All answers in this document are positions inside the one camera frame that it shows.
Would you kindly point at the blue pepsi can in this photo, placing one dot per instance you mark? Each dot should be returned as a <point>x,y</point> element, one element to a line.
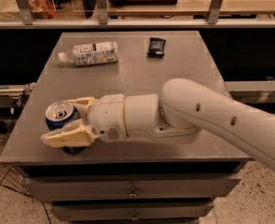
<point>59,114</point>

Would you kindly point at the grey drawer cabinet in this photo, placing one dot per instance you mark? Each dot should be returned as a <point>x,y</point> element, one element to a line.
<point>134,73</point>

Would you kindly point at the dark blue snack packet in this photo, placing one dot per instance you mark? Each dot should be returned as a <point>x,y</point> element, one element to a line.
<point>156,47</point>

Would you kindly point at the clear plastic water bottle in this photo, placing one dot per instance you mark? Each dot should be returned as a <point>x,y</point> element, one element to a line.
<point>90,54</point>

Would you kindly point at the grey drawer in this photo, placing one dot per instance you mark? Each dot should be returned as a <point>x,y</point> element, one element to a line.
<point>131,211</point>
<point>129,187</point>

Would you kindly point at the upper grey drawer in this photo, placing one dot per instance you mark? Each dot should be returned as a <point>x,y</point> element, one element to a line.
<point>129,187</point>

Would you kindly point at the lower grey drawer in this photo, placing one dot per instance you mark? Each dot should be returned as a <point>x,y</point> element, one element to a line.
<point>131,211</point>

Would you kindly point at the metal shelf rail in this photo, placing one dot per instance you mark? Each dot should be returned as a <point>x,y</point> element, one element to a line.
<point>139,24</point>

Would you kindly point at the orange snack bag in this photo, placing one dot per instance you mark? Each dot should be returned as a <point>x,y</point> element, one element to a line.
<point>42,6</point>

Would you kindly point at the black wire rack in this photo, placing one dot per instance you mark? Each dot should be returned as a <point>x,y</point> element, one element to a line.
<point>12,180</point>

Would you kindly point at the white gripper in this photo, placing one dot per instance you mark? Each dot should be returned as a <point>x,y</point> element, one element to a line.
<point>107,117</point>

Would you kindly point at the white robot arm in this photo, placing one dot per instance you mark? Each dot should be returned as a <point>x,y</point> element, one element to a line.
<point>177,114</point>

